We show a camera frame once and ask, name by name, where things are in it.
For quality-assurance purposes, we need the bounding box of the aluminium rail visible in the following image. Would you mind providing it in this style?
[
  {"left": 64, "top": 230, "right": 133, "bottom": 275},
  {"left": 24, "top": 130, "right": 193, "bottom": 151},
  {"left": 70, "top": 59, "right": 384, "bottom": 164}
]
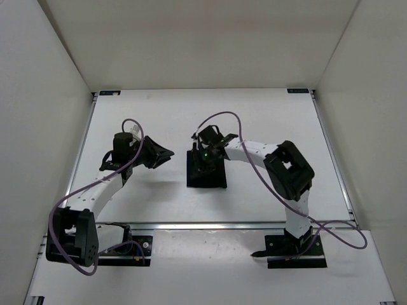
[
  {"left": 104, "top": 221, "right": 311, "bottom": 232},
  {"left": 56, "top": 91, "right": 99, "bottom": 202},
  {"left": 310, "top": 90, "right": 359, "bottom": 227}
]

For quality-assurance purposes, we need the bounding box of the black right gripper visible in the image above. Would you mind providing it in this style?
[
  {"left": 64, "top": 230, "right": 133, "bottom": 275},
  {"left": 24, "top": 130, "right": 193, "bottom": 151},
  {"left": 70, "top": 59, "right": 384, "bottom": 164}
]
[{"left": 191, "top": 146, "right": 217, "bottom": 180}]

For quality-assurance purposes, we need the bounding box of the right blue corner label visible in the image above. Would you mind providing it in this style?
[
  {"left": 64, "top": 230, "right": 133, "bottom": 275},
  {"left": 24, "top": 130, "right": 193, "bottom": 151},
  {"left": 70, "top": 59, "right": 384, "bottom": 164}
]
[{"left": 287, "top": 88, "right": 309, "bottom": 94}]

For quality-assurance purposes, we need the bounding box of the aluminium front rail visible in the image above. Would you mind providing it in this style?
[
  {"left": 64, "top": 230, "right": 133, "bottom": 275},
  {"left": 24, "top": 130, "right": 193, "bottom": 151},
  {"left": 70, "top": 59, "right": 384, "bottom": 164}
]
[{"left": 104, "top": 221, "right": 311, "bottom": 232}]

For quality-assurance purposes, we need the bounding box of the aluminium left side rail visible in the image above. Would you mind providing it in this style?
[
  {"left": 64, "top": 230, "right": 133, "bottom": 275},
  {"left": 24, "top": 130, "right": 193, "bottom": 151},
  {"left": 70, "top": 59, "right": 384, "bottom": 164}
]
[{"left": 56, "top": 91, "right": 99, "bottom": 202}]

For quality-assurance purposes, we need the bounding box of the left blue corner label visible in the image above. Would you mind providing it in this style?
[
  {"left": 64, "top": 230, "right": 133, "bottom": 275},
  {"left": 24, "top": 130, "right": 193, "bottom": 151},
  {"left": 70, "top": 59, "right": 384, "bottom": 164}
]
[{"left": 99, "top": 90, "right": 121, "bottom": 96}]

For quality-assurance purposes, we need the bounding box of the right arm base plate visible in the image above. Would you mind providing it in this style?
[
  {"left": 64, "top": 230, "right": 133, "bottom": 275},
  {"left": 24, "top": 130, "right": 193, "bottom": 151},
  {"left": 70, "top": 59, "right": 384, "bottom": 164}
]
[{"left": 251, "top": 235, "right": 328, "bottom": 269}]

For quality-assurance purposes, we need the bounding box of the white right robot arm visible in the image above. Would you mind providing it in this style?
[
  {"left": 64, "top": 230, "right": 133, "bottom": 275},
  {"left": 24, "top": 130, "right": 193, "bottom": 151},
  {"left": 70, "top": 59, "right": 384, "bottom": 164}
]
[{"left": 186, "top": 125, "right": 315, "bottom": 255}]

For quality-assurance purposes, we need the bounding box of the blue corner label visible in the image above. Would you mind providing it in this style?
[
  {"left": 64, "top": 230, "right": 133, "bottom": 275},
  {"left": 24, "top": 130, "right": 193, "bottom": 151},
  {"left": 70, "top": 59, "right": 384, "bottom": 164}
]
[
  {"left": 287, "top": 88, "right": 309, "bottom": 94},
  {"left": 99, "top": 90, "right": 121, "bottom": 96}
]

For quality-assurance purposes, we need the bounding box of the black skirt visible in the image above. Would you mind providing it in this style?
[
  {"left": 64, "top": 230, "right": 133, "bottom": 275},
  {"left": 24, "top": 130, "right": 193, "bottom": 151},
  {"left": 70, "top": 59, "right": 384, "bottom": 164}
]
[{"left": 186, "top": 151, "right": 227, "bottom": 189}]

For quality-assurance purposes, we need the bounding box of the aluminium right side rail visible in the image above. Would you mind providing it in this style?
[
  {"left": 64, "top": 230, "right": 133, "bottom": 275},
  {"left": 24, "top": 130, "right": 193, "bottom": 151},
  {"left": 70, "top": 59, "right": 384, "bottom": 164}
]
[{"left": 310, "top": 90, "right": 359, "bottom": 227}]

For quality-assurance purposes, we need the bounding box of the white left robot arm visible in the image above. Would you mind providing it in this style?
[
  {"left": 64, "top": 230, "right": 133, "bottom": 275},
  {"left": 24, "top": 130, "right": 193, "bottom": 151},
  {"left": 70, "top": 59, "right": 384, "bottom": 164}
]
[{"left": 45, "top": 132, "right": 174, "bottom": 269}]

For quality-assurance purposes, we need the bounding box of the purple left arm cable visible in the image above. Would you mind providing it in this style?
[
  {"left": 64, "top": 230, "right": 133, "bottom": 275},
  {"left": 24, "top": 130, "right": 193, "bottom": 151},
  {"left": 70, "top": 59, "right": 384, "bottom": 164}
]
[{"left": 47, "top": 119, "right": 144, "bottom": 276}]

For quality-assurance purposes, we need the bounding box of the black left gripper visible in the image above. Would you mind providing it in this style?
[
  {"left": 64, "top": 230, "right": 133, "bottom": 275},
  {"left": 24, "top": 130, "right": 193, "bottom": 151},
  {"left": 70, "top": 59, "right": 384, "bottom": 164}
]
[{"left": 129, "top": 133, "right": 175, "bottom": 168}]

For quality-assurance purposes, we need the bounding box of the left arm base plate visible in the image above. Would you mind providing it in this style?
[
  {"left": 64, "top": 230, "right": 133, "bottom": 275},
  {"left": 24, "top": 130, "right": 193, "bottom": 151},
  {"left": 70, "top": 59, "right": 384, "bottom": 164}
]
[{"left": 98, "top": 228, "right": 153, "bottom": 267}]

